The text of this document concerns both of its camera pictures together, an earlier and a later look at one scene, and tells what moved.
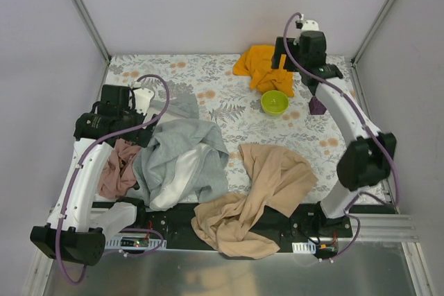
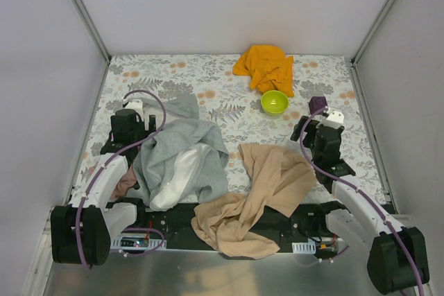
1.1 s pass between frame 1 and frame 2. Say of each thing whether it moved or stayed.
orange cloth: stayed
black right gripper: moved
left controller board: stayed
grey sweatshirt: stayed
